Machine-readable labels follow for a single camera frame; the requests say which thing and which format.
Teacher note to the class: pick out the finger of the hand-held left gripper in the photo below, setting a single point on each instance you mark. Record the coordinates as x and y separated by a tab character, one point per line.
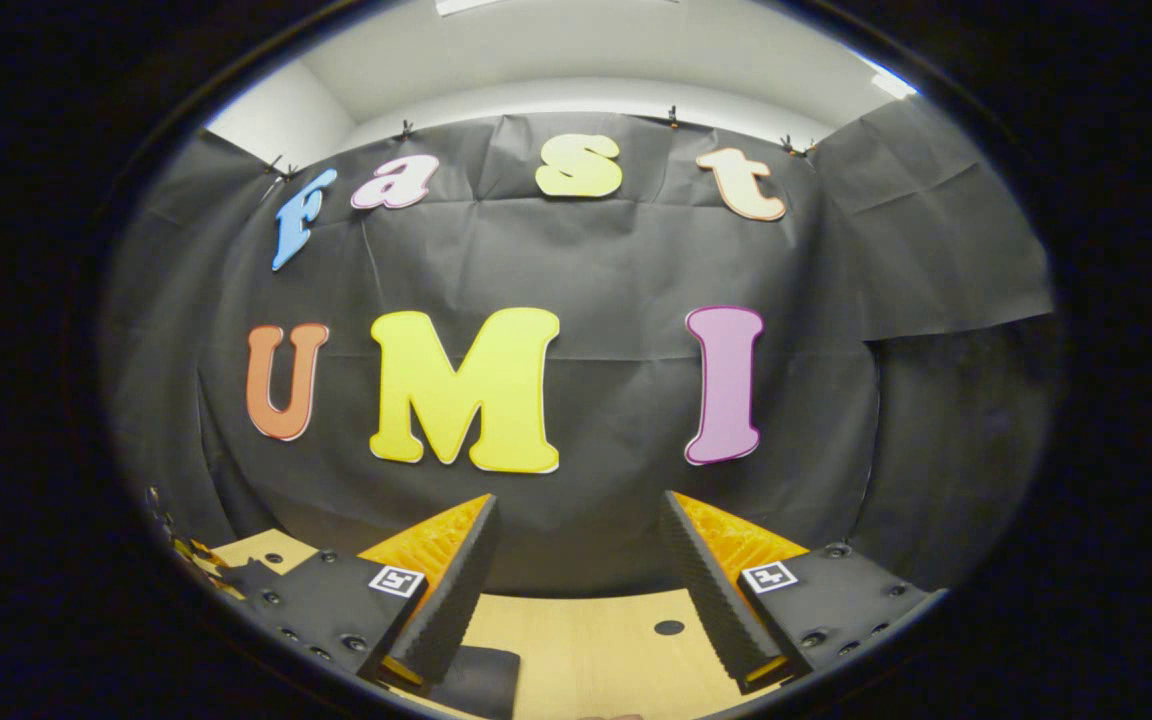
236	578

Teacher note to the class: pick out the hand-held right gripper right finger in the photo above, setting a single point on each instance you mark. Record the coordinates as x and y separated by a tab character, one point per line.
711	590

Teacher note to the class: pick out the black backdrop cloth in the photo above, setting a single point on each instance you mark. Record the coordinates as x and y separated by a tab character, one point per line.
616	260

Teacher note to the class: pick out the ceiling light panel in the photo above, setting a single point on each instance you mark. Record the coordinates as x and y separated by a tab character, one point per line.
466	5
891	84

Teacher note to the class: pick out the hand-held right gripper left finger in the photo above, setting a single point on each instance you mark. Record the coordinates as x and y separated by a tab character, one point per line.
456	590

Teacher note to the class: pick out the black round desk grommet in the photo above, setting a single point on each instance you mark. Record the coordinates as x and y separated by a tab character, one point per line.
669	627

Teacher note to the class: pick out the dark grey jeans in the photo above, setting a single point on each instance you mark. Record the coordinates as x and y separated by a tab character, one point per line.
481	680

